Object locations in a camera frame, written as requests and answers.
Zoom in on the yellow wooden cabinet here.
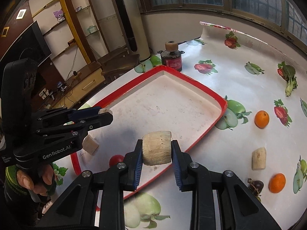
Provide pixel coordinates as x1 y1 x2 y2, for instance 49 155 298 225
36 61 106 109

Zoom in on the wooden wall shelf unit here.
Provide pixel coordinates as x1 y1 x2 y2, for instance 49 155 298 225
27 0 112 65

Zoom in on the dark red tomato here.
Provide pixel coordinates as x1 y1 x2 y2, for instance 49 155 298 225
248 178 264 194

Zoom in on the purple plush toy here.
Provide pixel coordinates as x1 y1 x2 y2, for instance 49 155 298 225
53 9 66 23

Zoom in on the orange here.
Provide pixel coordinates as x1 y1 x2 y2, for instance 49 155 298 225
254 110 270 128
269 173 286 193

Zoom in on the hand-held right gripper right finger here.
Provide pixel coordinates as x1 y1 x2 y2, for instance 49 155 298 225
171 140 282 230

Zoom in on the red-rimmed white tray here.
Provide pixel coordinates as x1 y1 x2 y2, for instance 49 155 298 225
70 65 228 200

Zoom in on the black flat television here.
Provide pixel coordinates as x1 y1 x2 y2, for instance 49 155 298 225
0 20 52 77

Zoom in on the bright red tomato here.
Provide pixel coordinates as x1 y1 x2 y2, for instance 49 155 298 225
109 155 125 168

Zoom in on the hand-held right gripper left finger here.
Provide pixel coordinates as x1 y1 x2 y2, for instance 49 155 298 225
42 139 144 230

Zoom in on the large sugarcane piece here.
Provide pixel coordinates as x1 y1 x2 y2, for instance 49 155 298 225
142 131 172 166

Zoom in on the white power strip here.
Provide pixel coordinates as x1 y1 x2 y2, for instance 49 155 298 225
38 88 54 99

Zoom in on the silver tower air conditioner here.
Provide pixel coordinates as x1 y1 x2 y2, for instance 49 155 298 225
109 0 151 63

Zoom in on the person's left hand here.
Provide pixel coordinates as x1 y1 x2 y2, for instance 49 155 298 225
16 163 56 196

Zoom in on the dark wooden stool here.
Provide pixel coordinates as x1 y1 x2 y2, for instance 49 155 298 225
97 47 141 81

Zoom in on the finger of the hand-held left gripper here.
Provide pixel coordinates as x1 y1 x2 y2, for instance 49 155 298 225
35 113 114 145
36 107 101 127

